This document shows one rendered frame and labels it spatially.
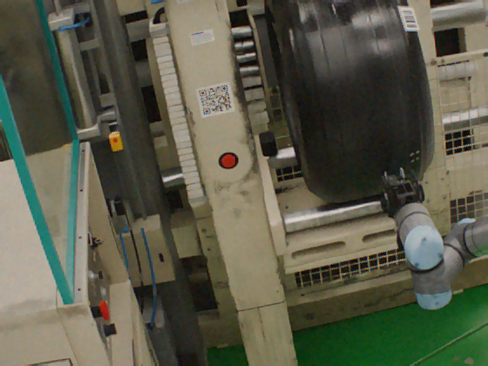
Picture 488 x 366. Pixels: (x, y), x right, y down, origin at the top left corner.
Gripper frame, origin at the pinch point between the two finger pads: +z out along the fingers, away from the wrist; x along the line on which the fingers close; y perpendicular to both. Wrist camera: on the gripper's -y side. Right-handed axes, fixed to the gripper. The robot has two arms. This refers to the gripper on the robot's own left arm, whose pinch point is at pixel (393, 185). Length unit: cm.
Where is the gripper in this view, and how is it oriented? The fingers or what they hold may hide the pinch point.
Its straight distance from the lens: 227.9
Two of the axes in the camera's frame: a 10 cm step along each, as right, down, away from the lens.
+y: -1.9, -8.8, -4.3
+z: -0.8, -4.2, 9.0
